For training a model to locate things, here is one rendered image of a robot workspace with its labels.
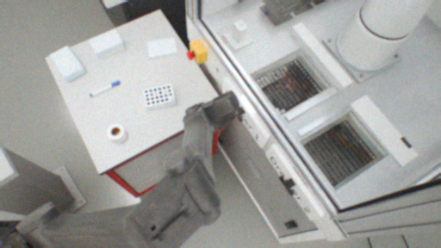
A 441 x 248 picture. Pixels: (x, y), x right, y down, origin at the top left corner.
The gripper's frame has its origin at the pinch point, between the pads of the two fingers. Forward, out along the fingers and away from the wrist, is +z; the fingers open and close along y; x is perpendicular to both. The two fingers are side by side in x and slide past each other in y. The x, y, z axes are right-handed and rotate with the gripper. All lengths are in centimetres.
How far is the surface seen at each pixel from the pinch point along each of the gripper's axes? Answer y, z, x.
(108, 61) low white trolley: -32, 2, 59
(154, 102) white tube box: -24.6, 4.8, 28.6
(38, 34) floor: -102, 44, 171
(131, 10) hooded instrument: -16, 18, 86
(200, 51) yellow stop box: 3.0, 9.0, 33.6
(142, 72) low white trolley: -24, 8, 47
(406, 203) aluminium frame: 27, -22, -46
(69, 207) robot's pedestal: -125, 30, 34
